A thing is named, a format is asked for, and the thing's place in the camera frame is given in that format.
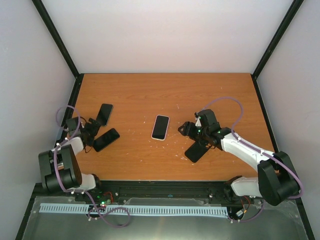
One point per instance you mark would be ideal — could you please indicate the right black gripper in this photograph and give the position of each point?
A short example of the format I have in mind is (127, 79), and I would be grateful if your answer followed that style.
(188, 130)

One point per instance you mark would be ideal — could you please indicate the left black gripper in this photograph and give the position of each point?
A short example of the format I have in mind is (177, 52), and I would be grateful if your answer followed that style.
(94, 129)

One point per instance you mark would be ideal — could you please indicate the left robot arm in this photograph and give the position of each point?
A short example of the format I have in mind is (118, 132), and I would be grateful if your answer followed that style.
(59, 169)

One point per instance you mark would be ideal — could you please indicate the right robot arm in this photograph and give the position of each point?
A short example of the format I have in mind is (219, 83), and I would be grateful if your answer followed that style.
(276, 178)

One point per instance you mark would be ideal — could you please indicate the left controller board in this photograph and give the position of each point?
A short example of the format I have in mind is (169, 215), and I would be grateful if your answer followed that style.
(104, 199)

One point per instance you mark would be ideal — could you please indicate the black phone case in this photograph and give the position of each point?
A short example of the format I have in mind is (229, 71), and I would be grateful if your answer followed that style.
(197, 150)

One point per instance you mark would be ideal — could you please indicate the clear white phone case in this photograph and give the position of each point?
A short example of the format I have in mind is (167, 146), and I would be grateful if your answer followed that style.
(167, 130)

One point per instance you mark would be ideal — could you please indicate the light blue cable duct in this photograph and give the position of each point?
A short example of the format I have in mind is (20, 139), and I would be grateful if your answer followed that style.
(138, 210)

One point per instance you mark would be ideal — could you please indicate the black phone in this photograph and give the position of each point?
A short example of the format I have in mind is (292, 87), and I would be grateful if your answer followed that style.
(160, 127)
(104, 114)
(105, 140)

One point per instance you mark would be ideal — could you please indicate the black aluminium frame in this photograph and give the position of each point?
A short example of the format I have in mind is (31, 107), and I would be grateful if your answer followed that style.
(162, 187)

